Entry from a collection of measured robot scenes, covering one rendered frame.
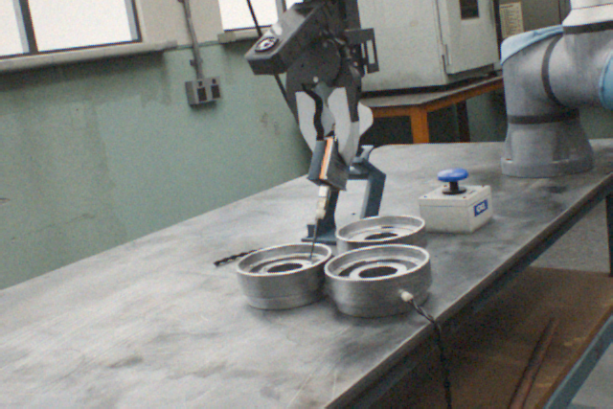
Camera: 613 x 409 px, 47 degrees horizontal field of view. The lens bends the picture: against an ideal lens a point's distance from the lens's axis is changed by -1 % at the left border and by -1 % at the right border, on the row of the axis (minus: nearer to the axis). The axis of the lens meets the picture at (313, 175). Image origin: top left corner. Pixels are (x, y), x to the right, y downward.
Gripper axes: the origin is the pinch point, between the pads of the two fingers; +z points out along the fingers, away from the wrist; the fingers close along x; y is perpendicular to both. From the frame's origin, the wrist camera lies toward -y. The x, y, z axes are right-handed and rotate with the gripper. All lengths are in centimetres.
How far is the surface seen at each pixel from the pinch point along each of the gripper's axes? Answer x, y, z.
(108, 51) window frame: 145, 84, -20
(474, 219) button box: -9.9, 14.6, 11.7
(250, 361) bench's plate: -6.3, -24.7, 12.9
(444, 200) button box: -6.8, 13.3, 8.9
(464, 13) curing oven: 83, 221, -15
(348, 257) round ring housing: -5.6, -7.3, 9.4
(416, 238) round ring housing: -9.2, 1.0, 9.7
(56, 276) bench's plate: 39.4, -14.2, 12.9
